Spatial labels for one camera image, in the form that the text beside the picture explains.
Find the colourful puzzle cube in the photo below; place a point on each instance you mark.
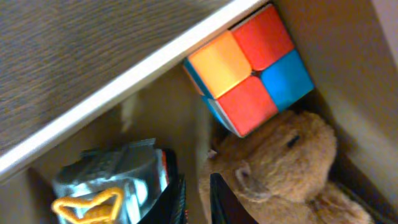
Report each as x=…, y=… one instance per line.
x=250, y=72

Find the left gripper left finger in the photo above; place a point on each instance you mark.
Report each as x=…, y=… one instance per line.
x=170, y=208

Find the white open cardboard box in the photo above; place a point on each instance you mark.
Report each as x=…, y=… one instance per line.
x=82, y=74

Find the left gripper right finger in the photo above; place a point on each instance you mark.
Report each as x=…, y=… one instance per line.
x=225, y=206

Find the brown plush toy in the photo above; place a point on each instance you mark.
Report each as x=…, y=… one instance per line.
x=280, y=173

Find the red grey toy truck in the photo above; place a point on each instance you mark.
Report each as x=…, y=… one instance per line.
x=139, y=168

